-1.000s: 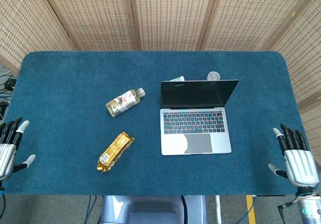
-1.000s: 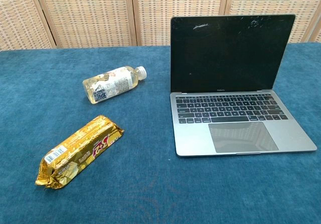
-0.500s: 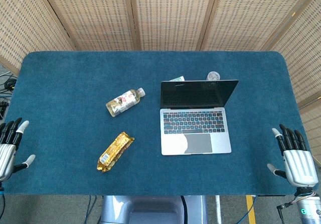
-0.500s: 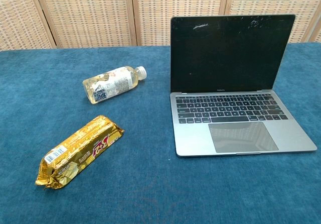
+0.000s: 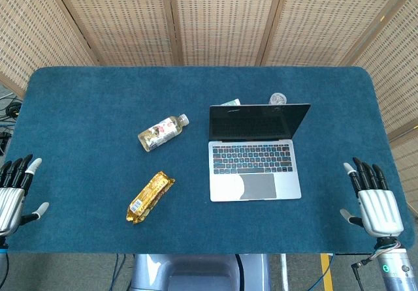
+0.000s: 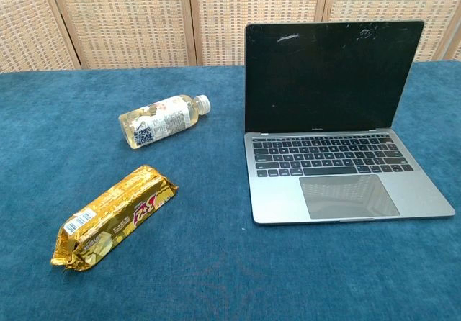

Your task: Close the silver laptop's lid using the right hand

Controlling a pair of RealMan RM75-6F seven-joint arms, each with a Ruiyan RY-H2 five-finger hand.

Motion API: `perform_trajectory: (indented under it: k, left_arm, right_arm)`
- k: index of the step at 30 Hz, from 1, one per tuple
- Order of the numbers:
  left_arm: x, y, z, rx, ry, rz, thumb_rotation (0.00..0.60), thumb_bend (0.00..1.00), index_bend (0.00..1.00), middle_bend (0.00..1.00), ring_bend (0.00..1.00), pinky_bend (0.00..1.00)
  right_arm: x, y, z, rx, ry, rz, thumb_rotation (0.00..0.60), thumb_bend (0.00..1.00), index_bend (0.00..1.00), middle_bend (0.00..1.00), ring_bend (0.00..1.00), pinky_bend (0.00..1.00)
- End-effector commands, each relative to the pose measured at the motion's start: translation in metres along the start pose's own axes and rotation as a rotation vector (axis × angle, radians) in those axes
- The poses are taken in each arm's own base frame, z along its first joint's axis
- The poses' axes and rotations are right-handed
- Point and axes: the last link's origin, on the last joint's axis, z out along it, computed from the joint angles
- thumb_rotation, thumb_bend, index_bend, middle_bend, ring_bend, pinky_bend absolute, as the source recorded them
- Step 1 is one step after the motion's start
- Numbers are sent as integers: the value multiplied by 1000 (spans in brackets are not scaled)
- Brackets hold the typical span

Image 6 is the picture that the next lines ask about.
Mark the woven bamboo folding screen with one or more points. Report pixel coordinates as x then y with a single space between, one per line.
126 18

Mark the blue table cloth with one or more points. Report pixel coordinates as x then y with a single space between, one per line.
216 270

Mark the gold foil snack package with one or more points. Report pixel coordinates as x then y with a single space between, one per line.
108 213

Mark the clear bottle with yellow drink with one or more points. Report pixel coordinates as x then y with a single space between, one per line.
158 123

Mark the grey laptop with black keyboard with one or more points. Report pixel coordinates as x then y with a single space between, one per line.
324 83

